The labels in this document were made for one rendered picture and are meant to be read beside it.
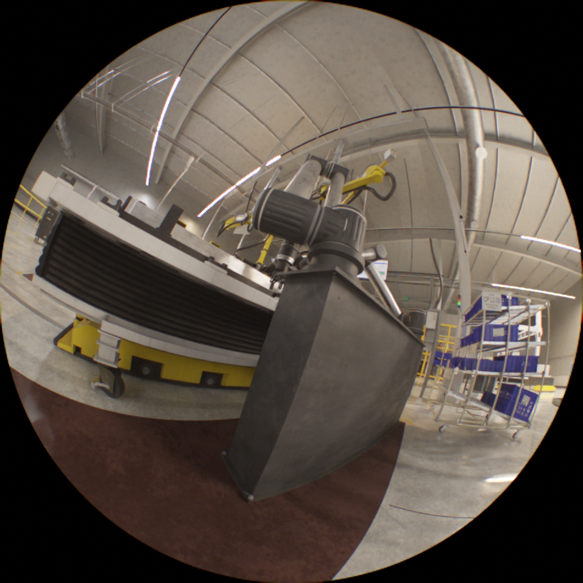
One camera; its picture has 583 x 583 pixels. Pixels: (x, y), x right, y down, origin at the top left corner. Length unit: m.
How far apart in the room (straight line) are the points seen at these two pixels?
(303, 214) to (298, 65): 9.45
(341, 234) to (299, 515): 1.11
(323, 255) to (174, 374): 1.22
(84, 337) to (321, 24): 10.39
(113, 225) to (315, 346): 0.81
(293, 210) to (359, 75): 9.21
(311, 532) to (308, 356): 0.70
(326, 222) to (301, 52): 9.48
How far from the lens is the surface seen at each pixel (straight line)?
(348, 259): 0.65
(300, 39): 9.94
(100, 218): 0.79
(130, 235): 0.75
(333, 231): 0.69
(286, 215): 0.68
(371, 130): 2.77
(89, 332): 1.31
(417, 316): 1.99
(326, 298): 0.51
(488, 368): 2.54
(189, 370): 1.39
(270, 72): 10.27
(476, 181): 9.11
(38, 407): 1.05
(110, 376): 1.07
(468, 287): 4.63
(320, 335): 0.51
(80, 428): 0.96
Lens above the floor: 0.71
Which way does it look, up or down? 12 degrees up
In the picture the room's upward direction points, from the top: 18 degrees clockwise
